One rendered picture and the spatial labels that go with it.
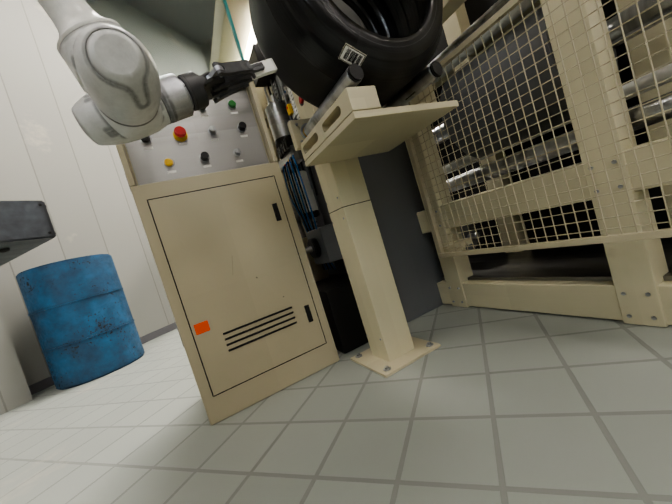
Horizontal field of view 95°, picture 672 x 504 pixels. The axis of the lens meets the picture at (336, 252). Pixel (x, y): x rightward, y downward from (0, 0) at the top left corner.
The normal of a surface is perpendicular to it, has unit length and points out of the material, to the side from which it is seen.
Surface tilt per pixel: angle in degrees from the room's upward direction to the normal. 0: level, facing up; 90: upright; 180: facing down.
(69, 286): 90
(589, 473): 0
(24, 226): 90
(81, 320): 90
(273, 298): 90
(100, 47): 109
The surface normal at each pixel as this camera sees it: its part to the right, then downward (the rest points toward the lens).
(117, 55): 0.57, 0.18
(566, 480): -0.29, -0.95
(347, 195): 0.42, -0.08
